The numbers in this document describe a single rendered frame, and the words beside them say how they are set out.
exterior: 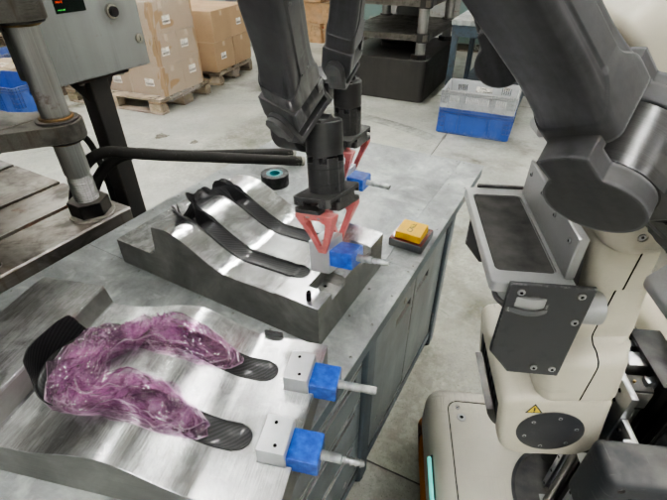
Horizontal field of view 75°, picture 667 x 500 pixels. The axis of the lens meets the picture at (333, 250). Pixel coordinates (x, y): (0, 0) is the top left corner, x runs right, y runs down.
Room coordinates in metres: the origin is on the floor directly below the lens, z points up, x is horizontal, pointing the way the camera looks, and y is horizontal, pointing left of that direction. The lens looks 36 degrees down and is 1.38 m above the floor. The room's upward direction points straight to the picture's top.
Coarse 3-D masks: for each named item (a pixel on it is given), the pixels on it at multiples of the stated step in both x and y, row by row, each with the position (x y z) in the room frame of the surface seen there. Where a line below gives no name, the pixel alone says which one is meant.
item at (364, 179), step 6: (354, 168) 0.91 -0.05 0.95; (348, 174) 0.88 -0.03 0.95; (354, 174) 0.89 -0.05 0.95; (360, 174) 0.89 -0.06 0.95; (366, 174) 0.88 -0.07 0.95; (348, 180) 0.87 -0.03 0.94; (354, 180) 0.86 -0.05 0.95; (360, 180) 0.86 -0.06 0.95; (366, 180) 0.87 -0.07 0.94; (360, 186) 0.85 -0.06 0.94; (366, 186) 0.87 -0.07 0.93; (372, 186) 0.86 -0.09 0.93; (378, 186) 0.85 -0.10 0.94; (384, 186) 0.84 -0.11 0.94; (390, 186) 0.85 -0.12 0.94
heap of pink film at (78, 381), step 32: (160, 320) 0.45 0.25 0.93; (192, 320) 0.47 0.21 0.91; (64, 352) 0.42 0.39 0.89; (96, 352) 0.42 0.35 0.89; (160, 352) 0.41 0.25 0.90; (192, 352) 0.42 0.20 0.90; (224, 352) 0.43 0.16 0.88; (64, 384) 0.36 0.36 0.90; (96, 384) 0.36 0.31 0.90; (128, 384) 0.35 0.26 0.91; (160, 384) 0.36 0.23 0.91; (128, 416) 0.31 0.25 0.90; (160, 416) 0.32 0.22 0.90; (192, 416) 0.33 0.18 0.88
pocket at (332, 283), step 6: (318, 276) 0.60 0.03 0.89; (324, 276) 0.62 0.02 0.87; (330, 276) 0.61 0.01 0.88; (336, 276) 0.60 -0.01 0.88; (312, 282) 0.58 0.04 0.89; (318, 282) 0.60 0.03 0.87; (324, 282) 0.61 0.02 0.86; (330, 282) 0.61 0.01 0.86; (336, 282) 0.60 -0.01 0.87; (342, 282) 0.59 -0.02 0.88; (318, 288) 0.60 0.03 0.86; (324, 288) 0.60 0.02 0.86; (330, 288) 0.60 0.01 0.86; (336, 288) 0.60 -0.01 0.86
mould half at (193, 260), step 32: (256, 192) 0.85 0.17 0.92; (160, 224) 0.70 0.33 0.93; (192, 224) 0.70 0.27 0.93; (224, 224) 0.73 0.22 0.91; (256, 224) 0.76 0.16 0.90; (320, 224) 0.77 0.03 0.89; (352, 224) 0.77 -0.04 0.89; (128, 256) 0.75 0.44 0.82; (160, 256) 0.69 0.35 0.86; (192, 256) 0.65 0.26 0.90; (224, 256) 0.65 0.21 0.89; (288, 256) 0.66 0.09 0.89; (192, 288) 0.66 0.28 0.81; (224, 288) 0.61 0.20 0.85; (256, 288) 0.57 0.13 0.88; (288, 288) 0.57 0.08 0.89; (352, 288) 0.62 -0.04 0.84; (288, 320) 0.54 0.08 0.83; (320, 320) 0.52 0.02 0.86
